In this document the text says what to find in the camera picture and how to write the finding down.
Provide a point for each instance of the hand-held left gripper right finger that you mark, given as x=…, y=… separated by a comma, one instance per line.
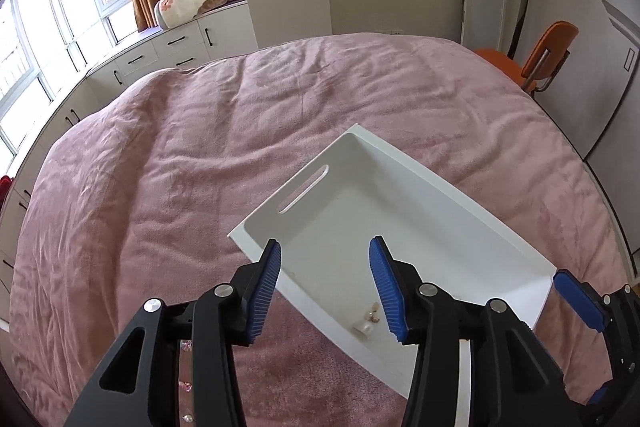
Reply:
x=386, y=292

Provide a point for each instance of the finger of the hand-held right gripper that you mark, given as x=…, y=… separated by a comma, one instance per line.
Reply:
x=580, y=299
x=599, y=396

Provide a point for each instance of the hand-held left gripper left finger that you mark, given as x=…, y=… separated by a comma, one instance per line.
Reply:
x=264, y=287

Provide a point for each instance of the small gold earring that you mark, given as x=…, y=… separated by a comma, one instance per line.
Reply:
x=373, y=312

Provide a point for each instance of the pearl earring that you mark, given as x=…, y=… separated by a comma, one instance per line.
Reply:
x=361, y=330

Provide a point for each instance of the white plastic tray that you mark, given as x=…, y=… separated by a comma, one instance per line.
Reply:
x=390, y=217

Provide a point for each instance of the pink blanket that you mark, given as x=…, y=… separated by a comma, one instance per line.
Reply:
x=175, y=157

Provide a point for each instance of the grey wardrobe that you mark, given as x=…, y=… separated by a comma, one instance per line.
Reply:
x=595, y=72

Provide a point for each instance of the orange chair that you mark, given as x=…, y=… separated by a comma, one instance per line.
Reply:
x=542, y=52

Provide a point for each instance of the white window-seat cabinet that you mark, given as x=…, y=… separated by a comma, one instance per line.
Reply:
x=165, y=47

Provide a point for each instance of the red object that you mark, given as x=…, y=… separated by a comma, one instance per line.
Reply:
x=4, y=189

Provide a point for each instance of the white-framed window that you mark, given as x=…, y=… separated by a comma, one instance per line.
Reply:
x=55, y=22

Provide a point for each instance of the white wall outlet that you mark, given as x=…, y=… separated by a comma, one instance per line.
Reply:
x=391, y=31

